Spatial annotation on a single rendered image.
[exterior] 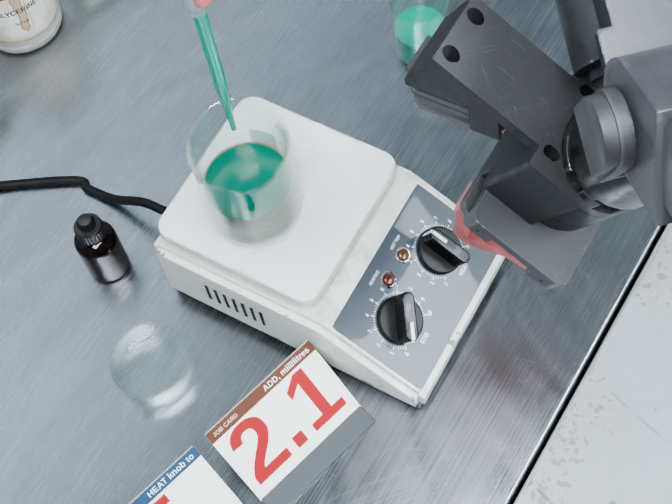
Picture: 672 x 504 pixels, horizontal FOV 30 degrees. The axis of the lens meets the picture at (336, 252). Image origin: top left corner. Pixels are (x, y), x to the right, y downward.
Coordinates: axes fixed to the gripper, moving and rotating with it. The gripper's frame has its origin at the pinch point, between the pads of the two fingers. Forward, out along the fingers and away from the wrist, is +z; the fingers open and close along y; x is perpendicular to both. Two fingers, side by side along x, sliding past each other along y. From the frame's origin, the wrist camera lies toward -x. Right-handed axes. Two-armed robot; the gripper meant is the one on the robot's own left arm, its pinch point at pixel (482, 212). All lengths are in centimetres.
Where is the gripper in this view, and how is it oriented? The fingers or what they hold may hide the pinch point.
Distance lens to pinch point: 76.6
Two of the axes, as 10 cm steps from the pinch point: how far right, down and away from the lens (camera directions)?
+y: -5.1, 7.9, -3.4
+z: -3.5, 1.7, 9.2
